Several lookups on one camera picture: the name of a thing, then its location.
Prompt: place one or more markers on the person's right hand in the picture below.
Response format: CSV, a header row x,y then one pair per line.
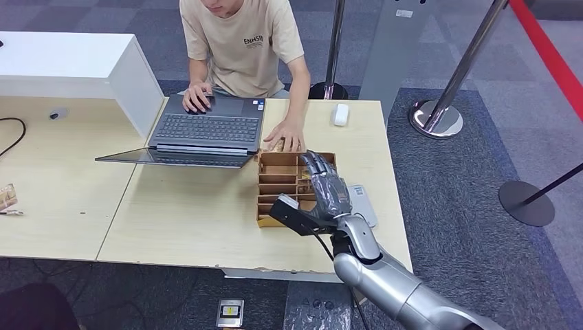
x,y
198,96

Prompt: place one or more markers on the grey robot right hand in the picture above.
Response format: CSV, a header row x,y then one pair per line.
x,y
330,191

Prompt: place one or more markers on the person's left hand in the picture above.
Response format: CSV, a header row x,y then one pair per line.
x,y
289,134

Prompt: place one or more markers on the wooden card organizer box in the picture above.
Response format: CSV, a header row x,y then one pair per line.
x,y
278,177

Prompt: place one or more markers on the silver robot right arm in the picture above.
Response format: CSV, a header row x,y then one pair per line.
x,y
387,282

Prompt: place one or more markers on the person's right forearm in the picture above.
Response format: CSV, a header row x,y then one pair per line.
x,y
199,73

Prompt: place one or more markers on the person's left forearm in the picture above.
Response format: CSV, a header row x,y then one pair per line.
x,y
298,91

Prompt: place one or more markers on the gold patterned card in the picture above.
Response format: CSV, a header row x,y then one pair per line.
x,y
277,146

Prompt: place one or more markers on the gold room key card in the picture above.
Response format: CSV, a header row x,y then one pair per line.
x,y
306,175

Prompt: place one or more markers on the grey card reader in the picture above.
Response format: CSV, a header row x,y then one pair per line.
x,y
364,207

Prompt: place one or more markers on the person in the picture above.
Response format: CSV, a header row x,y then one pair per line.
x,y
246,45

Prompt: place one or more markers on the brown patterned card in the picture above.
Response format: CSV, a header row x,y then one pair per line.
x,y
7,196

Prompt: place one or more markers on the dark grey open laptop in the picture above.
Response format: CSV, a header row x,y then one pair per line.
x,y
209,127

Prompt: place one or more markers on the small white device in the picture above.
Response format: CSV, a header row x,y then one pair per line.
x,y
340,114

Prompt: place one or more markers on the chrome stanchion black base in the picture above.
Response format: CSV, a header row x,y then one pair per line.
x,y
335,45

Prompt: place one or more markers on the white counter box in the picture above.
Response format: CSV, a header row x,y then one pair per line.
x,y
68,64

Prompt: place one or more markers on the floor socket plate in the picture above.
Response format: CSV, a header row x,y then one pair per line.
x,y
230,313

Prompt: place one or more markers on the black stanchion round base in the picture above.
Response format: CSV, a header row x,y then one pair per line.
x,y
527,204

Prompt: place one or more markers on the red barrier belt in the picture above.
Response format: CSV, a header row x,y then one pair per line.
x,y
546,50

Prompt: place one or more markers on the pale wrist camera black mount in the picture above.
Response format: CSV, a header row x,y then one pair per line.
x,y
291,214

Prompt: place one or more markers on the plastic wrapped grey base plate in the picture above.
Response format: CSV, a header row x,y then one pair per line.
x,y
309,309

